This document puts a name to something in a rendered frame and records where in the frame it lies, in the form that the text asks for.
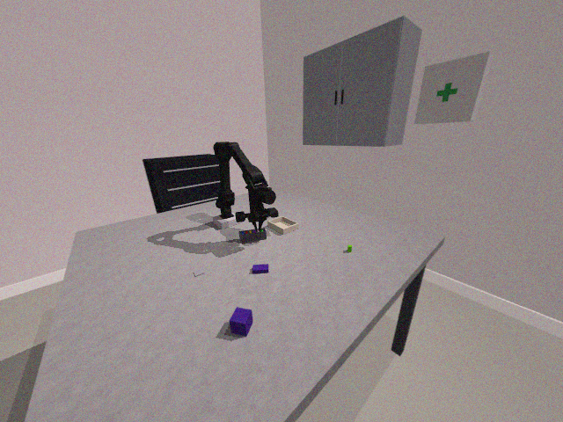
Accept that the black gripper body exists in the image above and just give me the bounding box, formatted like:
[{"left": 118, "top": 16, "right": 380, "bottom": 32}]
[{"left": 235, "top": 201, "right": 279, "bottom": 222}]

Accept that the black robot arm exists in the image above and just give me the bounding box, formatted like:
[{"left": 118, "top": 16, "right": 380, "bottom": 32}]
[{"left": 214, "top": 142, "right": 276, "bottom": 222}]

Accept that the cream shallow tray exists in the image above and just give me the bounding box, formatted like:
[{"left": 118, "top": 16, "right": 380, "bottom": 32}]
[{"left": 267, "top": 216, "right": 299, "bottom": 235}]

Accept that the purple cube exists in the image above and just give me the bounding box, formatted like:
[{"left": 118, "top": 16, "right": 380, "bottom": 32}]
[{"left": 230, "top": 307, "right": 253, "bottom": 336}]

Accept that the purple rectangular block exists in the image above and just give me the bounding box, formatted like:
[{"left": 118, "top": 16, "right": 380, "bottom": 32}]
[{"left": 252, "top": 264, "right": 268, "bottom": 273}]

